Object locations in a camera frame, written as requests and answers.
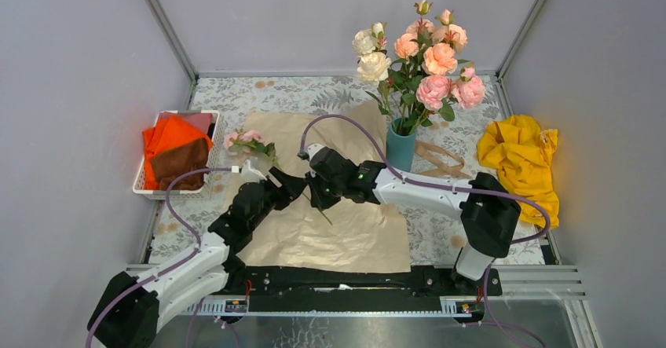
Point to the aluminium frame rail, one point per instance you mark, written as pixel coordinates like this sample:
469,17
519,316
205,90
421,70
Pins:
166,27

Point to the orange cloth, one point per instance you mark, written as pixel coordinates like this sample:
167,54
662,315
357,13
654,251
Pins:
165,135

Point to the peach rose stem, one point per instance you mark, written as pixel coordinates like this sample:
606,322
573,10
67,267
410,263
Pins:
409,49

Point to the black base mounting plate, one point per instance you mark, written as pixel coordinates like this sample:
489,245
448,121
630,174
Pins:
423,289

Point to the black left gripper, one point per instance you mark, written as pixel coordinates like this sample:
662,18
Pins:
290,189

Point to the white plastic basket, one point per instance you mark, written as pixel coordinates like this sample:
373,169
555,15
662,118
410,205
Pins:
193,187

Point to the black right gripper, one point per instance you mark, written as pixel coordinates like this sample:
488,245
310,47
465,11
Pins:
317,199

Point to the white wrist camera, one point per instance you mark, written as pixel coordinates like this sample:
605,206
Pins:
309,151
252,171

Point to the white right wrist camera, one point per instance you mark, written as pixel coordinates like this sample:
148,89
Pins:
309,151

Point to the teal cylindrical vase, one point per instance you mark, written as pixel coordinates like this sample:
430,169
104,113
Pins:
400,145

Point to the peach kraft wrapping paper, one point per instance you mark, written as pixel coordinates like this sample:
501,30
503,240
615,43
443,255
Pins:
348,237

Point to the brown paper ribbon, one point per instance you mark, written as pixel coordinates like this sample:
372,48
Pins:
433,153

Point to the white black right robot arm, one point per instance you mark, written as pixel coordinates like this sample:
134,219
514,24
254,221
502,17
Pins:
488,214

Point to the pink bud rose stem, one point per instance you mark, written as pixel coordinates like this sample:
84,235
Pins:
440,57

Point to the brown cloth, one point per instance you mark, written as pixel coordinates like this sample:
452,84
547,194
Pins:
171,164

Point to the yellow crumpled cloth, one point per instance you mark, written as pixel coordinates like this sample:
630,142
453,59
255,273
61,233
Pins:
522,153

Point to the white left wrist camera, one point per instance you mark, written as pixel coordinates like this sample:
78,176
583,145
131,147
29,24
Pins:
252,171

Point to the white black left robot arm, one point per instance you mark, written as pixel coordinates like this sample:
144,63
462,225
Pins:
133,308

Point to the cream rose stem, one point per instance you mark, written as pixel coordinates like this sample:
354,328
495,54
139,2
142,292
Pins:
374,66

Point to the pink cloth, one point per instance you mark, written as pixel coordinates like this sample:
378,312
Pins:
201,120

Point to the large pink rose stem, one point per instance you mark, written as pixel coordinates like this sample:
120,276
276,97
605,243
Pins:
436,94

